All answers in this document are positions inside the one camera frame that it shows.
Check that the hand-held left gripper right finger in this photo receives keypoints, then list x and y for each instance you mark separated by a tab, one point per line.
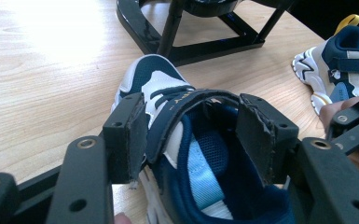
267	137

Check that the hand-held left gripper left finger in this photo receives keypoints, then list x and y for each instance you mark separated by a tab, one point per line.
124	140

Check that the navy and white sneaker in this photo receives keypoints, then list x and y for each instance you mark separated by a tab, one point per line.
338	62
205	174

